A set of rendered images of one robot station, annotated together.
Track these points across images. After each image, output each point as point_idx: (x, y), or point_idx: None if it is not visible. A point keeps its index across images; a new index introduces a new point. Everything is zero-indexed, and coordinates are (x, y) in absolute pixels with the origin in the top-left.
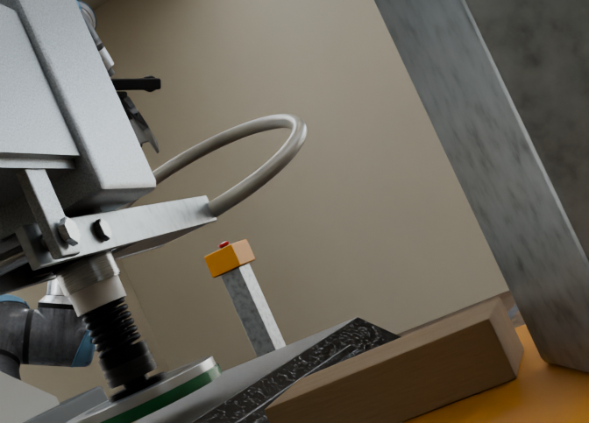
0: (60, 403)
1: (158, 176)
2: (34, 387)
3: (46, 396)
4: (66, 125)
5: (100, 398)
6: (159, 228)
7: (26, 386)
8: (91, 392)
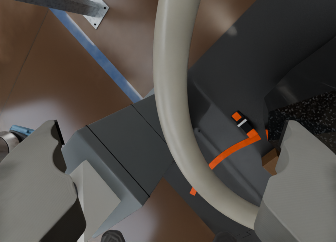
0: (72, 155)
1: (188, 106)
2: (83, 179)
3: (85, 170)
4: None
5: (86, 133)
6: None
7: (85, 186)
8: (85, 139)
